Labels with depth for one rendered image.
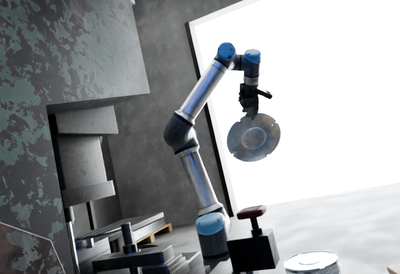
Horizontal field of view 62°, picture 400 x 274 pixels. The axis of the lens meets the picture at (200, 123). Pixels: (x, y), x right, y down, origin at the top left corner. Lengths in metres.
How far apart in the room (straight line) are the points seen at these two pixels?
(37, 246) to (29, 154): 0.14
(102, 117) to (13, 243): 0.45
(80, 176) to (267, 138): 1.21
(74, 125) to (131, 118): 5.50
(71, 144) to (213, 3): 5.28
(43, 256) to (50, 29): 0.34
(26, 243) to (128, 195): 5.92
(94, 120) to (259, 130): 1.13
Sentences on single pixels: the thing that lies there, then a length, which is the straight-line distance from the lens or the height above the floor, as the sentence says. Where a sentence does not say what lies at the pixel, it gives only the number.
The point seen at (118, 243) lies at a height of 0.75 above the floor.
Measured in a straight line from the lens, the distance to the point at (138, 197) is 6.15.
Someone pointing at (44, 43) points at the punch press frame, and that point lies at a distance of 0.54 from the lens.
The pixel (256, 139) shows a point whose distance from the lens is 1.74.
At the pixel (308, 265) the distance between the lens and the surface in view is 1.99.
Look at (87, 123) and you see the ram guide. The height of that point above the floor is 1.01.
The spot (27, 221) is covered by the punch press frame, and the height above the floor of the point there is 0.86.
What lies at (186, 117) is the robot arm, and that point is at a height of 1.08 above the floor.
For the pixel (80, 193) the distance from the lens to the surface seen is 0.65.
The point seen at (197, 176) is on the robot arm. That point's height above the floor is 0.84.
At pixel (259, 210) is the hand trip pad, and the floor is 0.76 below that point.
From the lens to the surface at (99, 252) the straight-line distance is 0.71.
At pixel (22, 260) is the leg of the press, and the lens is 0.35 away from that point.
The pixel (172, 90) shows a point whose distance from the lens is 5.78.
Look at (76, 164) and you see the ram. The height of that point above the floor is 0.94.
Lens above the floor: 0.88
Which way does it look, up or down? 7 degrees up
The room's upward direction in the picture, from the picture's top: 13 degrees counter-clockwise
